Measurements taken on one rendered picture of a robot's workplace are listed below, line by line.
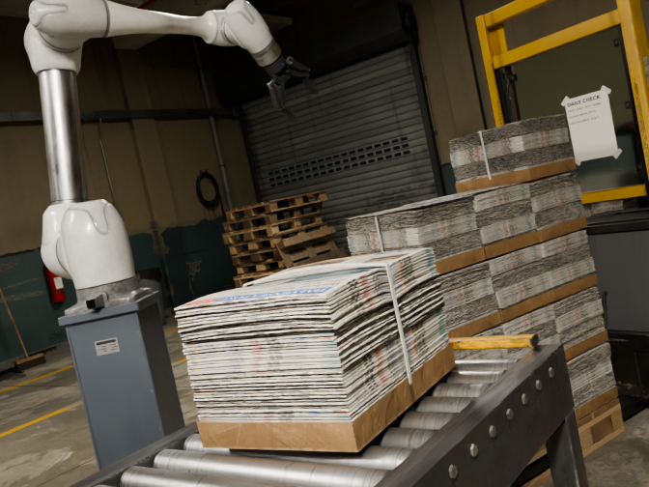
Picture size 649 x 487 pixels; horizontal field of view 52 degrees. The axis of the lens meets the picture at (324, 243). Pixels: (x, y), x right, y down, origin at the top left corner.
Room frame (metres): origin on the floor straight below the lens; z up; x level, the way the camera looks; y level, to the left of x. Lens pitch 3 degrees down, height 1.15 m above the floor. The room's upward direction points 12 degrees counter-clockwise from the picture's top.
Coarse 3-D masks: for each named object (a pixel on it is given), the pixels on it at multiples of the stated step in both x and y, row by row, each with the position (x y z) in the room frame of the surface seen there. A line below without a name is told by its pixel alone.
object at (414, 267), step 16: (352, 256) 1.28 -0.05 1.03; (368, 256) 1.21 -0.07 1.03; (384, 256) 1.16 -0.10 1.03; (400, 256) 1.12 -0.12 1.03; (416, 256) 1.14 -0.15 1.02; (432, 256) 1.18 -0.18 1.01; (304, 272) 1.18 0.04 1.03; (400, 272) 1.07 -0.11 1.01; (416, 272) 1.13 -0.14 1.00; (432, 272) 1.17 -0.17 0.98; (400, 288) 1.07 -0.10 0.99; (416, 288) 1.12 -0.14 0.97; (432, 288) 1.16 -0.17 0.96; (416, 304) 1.10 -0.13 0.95; (432, 304) 1.16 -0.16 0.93; (416, 320) 1.10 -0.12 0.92; (432, 320) 1.16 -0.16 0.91; (416, 336) 1.09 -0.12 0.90; (432, 336) 1.15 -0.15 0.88; (416, 352) 1.09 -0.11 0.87; (432, 352) 1.13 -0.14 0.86; (416, 368) 1.07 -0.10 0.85
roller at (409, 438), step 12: (384, 432) 0.96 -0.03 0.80; (396, 432) 0.95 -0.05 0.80; (408, 432) 0.94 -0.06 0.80; (420, 432) 0.93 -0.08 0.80; (432, 432) 0.92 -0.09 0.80; (372, 444) 0.96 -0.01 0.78; (384, 444) 0.95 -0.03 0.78; (396, 444) 0.94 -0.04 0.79; (408, 444) 0.93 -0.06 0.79; (420, 444) 0.91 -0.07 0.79
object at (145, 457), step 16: (176, 432) 1.17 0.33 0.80; (192, 432) 1.15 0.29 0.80; (144, 448) 1.12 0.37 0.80; (160, 448) 1.10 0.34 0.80; (176, 448) 1.12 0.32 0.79; (112, 464) 1.07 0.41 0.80; (128, 464) 1.05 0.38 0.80; (144, 464) 1.06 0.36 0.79; (80, 480) 1.03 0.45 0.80; (96, 480) 1.01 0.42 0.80; (112, 480) 1.02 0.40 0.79
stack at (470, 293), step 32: (512, 256) 2.39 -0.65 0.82; (448, 288) 2.19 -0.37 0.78; (480, 288) 2.28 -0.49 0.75; (512, 288) 2.36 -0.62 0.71; (544, 288) 2.46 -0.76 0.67; (448, 320) 2.17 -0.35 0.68; (512, 320) 2.34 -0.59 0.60; (544, 320) 2.43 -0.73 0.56; (480, 352) 2.22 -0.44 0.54; (512, 352) 2.33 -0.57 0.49; (544, 448) 2.35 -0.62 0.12; (544, 480) 2.34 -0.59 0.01
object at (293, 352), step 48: (240, 288) 1.14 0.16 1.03; (288, 288) 0.98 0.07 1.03; (336, 288) 0.91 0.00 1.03; (192, 336) 1.02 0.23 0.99; (240, 336) 0.97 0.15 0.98; (288, 336) 0.93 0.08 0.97; (336, 336) 0.89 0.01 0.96; (384, 336) 1.00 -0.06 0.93; (192, 384) 1.04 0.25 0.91; (240, 384) 0.99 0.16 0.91; (288, 384) 0.94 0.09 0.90; (336, 384) 0.90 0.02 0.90; (384, 384) 0.98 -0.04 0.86
